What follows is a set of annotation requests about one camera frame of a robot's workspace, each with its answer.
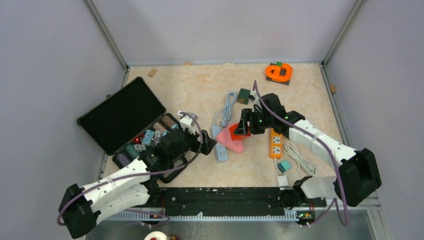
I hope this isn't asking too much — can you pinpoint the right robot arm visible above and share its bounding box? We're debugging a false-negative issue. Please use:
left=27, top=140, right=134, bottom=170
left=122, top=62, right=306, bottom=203
left=230, top=93, right=382, bottom=207

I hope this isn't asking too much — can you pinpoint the small wooden block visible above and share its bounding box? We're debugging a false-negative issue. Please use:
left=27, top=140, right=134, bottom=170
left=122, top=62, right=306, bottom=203
left=148, top=68, right=158, bottom=77

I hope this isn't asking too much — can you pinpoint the black poker chip case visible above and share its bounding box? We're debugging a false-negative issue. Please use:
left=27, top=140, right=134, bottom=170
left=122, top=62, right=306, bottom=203
left=77, top=77, right=182, bottom=169

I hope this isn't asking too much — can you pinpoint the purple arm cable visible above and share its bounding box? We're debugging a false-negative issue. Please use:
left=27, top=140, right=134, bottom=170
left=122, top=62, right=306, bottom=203
left=56, top=111, right=205, bottom=229
left=252, top=80, right=350, bottom=227

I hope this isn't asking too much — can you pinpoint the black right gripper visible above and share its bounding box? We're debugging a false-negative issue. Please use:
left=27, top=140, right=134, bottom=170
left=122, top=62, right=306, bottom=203
left=235, top=108, right=274, bottom=135

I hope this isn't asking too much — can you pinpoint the orange power strip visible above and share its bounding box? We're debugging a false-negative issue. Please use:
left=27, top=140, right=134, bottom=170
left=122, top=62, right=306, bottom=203
left=269, top=128, right=283, bottom=159

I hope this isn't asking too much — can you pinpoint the poker chip stack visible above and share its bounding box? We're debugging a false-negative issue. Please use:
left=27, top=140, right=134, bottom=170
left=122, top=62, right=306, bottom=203
left=141, top=129, right=155, bottom=146

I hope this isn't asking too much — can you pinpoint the light blue power strip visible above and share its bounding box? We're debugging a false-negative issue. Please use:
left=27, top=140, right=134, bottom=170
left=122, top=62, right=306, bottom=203
left=211, top=125, right=229, bottom=163

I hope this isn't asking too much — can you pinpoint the white plug adapter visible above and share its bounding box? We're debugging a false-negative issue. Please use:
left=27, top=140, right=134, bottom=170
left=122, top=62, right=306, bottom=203
left=277, top=175, right=290, bottom=188

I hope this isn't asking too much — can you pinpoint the wooden block at right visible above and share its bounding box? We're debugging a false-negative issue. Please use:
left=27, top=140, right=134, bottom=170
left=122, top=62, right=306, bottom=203
left=329, top=84, right=337, bottom=94

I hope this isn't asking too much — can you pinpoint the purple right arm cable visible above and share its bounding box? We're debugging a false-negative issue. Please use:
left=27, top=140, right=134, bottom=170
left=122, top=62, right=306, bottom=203
left=252, top=80, right=350, bottom=227

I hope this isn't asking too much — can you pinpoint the red cube socket adapter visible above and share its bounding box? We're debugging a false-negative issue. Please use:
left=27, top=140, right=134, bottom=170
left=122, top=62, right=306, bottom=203
left=229, top=123, right=251, bottom=141

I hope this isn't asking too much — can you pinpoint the pink triangular power strip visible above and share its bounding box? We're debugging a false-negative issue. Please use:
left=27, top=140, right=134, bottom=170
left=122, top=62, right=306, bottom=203
left=215, top=127, right=244, bottom=154

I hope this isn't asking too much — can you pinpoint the dark square base plate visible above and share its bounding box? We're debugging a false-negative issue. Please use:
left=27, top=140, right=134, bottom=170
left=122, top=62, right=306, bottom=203
left=265, top=62, right=294, bottom=87

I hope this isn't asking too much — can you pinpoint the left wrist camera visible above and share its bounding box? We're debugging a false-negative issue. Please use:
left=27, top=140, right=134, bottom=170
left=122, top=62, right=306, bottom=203
left=178, top=111, right=199, bottom=135

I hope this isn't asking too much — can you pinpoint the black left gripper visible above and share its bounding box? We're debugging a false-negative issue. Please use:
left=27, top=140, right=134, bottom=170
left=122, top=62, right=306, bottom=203
left=169, top=125, right=216, bottom=162

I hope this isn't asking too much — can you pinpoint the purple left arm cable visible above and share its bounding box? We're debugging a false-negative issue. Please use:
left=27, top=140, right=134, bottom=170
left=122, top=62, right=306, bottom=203
left=56, top=111, right=205, bottom=229

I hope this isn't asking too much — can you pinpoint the white coiled cable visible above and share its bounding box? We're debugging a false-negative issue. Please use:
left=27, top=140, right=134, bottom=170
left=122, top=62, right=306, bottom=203
left=273, top=141, right=317, bottom=178

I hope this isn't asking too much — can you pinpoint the teal cube adapter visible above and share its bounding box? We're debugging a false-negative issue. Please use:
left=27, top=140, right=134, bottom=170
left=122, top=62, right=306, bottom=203
left=276, top=160, right=292, bottom=174

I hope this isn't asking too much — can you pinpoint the orange ring toy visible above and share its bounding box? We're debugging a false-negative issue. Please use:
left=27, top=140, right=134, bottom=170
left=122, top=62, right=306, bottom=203
left=264, top=63, right=294, bottom=83

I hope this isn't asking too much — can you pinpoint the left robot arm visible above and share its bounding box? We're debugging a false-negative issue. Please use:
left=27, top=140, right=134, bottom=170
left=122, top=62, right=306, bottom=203
left=56, top=130, right=217, bottom=239

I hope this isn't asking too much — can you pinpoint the light blue coiled cable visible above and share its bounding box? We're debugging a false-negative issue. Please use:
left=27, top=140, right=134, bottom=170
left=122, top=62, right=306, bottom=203
left=213, top=91, right=237, bottom=128

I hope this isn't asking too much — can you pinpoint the dark green cube adapter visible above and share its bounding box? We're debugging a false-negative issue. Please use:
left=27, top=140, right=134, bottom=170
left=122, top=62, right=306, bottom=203
left=237, top=88, right=251, bottom=105

